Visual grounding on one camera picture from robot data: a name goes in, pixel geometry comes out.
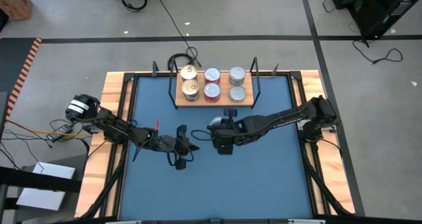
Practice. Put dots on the white edge bracket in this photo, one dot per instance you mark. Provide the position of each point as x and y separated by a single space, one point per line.
306 221
123 222

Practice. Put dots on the black metal table frame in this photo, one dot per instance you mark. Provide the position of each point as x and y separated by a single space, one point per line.
129 76

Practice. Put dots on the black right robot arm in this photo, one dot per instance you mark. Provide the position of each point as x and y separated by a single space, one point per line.
280 120

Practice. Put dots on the black power adapter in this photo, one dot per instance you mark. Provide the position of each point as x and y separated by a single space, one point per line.
61 130

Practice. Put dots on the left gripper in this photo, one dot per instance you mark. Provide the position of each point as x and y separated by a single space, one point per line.
171 145

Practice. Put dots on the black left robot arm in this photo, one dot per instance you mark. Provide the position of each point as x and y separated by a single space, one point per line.
112 126

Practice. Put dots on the white flat panel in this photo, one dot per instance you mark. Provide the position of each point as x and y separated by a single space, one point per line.
43 199

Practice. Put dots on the brown cardboard box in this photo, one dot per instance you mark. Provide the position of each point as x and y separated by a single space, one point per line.
13 1

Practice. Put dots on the black desk bar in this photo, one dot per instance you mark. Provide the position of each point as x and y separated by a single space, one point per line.
39 181

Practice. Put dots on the grey table-level camera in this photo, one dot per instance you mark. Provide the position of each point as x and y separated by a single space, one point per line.
215 221

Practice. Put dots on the dark floor mat striped edge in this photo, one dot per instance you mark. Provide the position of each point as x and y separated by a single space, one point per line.
13 69

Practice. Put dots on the blue table mat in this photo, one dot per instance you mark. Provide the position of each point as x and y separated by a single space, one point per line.
184 197

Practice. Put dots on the red tag on arm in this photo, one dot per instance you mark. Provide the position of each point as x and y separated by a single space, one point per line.
157 125

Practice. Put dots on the black computer case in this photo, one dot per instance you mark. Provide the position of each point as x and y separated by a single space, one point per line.
379 10

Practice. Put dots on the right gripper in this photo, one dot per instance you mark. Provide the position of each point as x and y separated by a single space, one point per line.
229 135

